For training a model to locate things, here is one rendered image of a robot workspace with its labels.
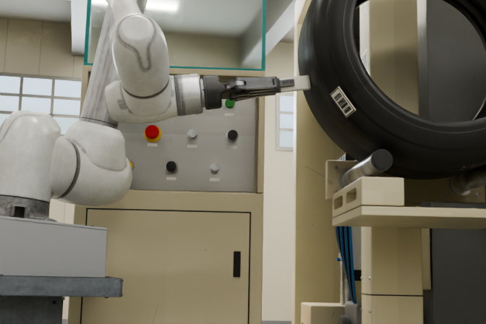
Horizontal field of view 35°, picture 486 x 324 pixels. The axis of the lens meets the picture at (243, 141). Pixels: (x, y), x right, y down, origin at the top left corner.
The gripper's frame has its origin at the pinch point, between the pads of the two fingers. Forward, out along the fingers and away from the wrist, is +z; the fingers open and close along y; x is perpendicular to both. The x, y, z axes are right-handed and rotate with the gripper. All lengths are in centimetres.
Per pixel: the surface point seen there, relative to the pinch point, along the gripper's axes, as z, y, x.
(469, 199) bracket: 43, 23, 29
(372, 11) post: 26.6, 26.0, -23.4
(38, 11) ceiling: -187, 701, -282
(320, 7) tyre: 6.3, -9.2, -13.9
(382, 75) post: 27.0, 25.9, -5.9
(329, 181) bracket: 9.0, 23.3, 20.2
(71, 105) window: -165, 741, -176
